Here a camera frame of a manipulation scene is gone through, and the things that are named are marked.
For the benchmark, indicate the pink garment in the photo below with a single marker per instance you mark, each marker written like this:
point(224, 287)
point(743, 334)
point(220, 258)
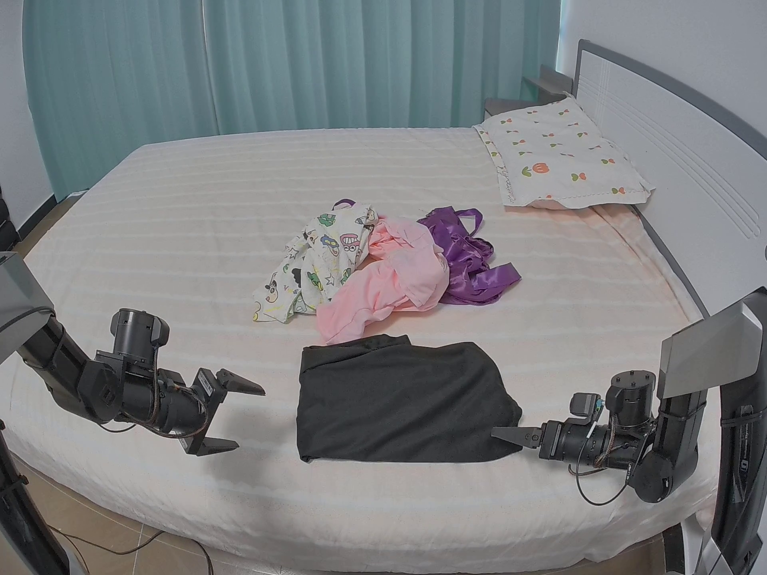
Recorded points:
point(371, 297)

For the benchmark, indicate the white printed pyjama garment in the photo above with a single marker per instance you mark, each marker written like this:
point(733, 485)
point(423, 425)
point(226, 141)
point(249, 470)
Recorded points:
point(317, 261)

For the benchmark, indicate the white printed pillow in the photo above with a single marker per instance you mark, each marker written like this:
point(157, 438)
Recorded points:
point(557, 153)

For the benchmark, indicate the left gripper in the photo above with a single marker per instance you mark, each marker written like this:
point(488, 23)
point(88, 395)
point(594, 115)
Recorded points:
point(183, 411)

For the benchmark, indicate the bed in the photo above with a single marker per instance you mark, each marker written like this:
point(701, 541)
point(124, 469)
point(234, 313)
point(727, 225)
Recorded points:
point(180, 231)

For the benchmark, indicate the blue-green curtain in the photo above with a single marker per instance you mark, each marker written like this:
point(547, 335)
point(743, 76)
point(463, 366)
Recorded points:
point(389, 39)
point(120, 81)

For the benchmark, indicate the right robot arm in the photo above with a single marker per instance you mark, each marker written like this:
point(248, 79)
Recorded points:
point(683, 417)

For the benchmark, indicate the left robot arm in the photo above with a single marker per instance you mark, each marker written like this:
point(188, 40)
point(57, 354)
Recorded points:
point(66, 369)

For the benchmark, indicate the black chest of drawers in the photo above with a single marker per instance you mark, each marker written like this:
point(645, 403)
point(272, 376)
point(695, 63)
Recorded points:
point(5, 219)

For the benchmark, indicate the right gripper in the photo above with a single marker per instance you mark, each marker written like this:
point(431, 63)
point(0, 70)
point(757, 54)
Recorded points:
point(563, 441)

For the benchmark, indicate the grey bedside table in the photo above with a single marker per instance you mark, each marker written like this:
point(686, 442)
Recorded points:
point(506, 105)

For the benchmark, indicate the black T-shirt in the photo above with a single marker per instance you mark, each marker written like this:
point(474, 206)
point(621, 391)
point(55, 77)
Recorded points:
point(401, 405)

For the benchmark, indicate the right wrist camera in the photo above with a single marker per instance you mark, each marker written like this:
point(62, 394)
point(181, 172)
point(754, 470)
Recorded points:
point(584, 406)

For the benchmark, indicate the purple garment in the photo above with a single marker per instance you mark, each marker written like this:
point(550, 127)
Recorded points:
point(473, 261)

